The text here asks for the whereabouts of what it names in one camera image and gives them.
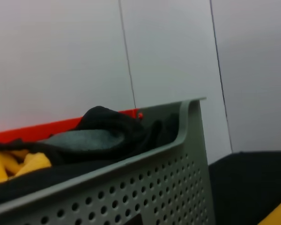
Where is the grey towel with black trim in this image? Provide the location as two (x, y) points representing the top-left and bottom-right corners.
(36, 129), (126, 152)

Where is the grey perforated plastic storage basket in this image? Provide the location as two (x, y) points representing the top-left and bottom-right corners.
(0, 96), (216, 225)

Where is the yellow towel with black trim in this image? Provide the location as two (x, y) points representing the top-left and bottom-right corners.
(0, 140), (53, 185)

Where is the black tablecloth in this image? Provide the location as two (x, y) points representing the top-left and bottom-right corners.
(207, 151), (281, 225)

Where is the black fleece cloth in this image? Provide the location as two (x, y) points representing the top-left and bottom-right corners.
(74, 105), (181, 153)
(0, 159), (132, 207)

